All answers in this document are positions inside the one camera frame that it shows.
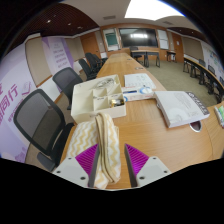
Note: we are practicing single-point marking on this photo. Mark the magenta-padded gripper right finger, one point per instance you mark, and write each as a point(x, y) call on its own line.
point(137, 159)

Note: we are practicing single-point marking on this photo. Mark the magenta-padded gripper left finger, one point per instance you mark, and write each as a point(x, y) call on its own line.
point(87, 158)

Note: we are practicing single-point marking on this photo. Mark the cream zigzag-patterned towel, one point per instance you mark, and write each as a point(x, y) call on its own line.
point(106, 140)

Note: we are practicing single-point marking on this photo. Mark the white compartment organizer tray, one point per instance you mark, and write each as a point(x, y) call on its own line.
point(83, 96)

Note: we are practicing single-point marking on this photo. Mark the black mesh office chair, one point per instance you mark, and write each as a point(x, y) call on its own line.
point(35, 121)
point(66, 80)

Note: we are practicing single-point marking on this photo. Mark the small white and blue box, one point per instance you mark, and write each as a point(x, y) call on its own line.
point(136, 94)

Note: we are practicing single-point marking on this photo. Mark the thick white book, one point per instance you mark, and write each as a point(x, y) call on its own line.
point(180, 108)

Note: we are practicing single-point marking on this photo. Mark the white printed paper sheet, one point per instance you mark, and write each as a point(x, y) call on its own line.
point(140, 80)

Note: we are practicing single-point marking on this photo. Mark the row of black office chairs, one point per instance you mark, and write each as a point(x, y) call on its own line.
point(213, 83)
point(91, 63)

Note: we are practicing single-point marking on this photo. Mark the small wooden desk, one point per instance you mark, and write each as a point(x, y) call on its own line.
point(145, 53)

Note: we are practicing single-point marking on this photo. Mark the curved wooden long table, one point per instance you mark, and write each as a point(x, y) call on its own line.
point(196, 66)

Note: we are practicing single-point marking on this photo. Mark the small dark-legged table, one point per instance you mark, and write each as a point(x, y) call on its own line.
point(171, 52)

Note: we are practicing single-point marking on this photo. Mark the large bright ceiling light panel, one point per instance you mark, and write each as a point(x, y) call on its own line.
point(151, 9)

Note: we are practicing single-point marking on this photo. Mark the wide purple lettered wall banner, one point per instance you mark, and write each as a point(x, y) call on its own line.
point(13, 100)

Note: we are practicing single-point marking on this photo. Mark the tall purple wall banner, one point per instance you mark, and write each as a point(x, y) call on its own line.
point(57, 53)

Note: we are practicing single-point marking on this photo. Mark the green-panelled white wall board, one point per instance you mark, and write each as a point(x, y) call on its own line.
point(110, 40)

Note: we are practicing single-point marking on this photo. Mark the large black wall screen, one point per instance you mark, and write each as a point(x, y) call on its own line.
point(138, 37)

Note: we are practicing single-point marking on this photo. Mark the white wall whiteboard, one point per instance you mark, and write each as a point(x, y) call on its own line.
point(163, 39)

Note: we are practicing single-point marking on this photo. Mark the colourful wall poster display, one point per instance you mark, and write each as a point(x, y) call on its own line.
point(213, 58)

